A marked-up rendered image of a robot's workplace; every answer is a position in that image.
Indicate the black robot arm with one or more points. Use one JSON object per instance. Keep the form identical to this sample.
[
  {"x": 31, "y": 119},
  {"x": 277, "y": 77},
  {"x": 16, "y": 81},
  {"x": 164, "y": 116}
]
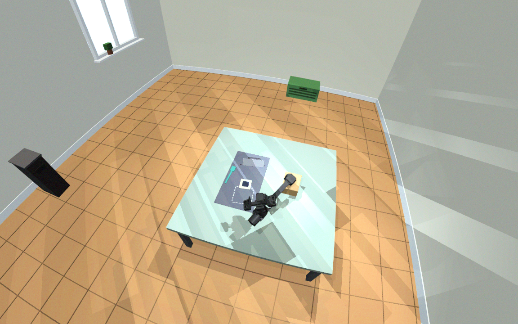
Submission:
[{"x": 257, "y": 217}]

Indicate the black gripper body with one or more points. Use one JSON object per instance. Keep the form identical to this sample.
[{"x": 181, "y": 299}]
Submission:
[{"x": 260, "y": 205}]

